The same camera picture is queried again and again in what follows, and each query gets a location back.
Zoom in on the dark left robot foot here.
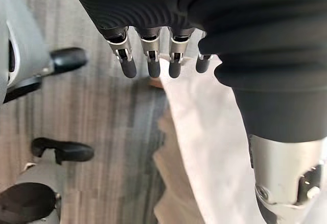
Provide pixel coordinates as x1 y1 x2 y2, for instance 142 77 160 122
49 47 88 75

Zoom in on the white bed sheet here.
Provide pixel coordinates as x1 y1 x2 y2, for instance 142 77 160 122
152 29 259 224

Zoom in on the silver right robot leg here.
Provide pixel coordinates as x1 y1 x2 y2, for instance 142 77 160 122
0 161 62 224

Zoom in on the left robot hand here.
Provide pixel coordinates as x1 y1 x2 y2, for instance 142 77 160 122
63 0 327 224

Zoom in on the dark robot foot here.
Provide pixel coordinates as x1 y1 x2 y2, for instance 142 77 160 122
49 47 88 75
31 137 95 165

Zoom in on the dark right robot foot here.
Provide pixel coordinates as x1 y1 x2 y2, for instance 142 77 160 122
31 137 95 165

